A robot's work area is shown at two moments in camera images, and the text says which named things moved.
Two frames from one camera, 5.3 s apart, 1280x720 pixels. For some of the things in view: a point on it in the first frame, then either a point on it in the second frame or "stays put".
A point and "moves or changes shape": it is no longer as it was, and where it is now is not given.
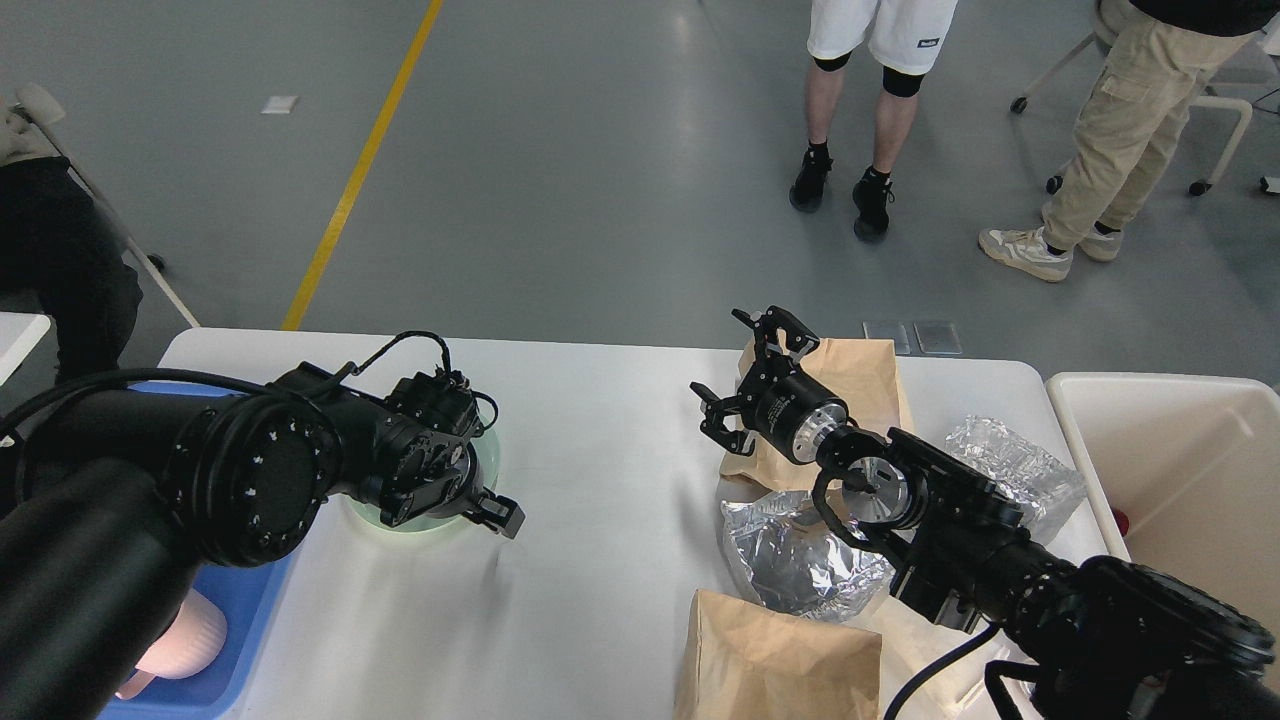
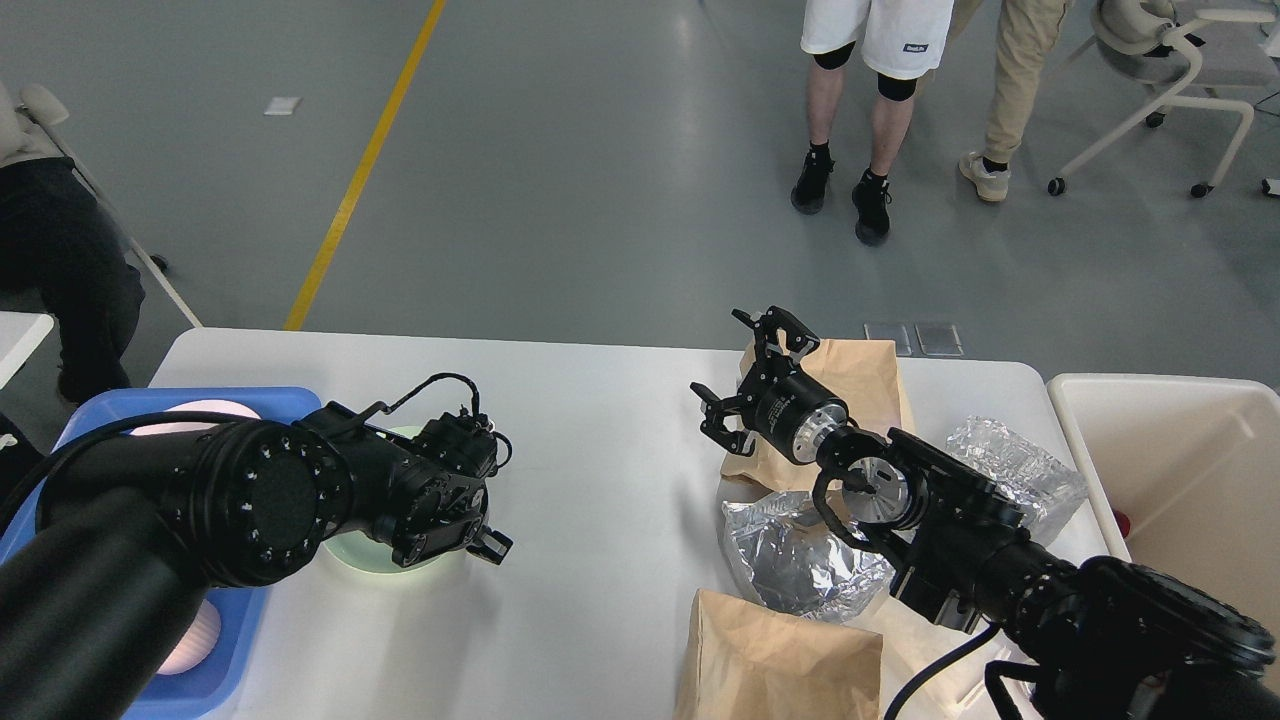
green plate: x=486 y=453 moves or changes shape
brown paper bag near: x=742 y=660 stays put
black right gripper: x=792 y=413 stays put
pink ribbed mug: x=187 y=645 stays put
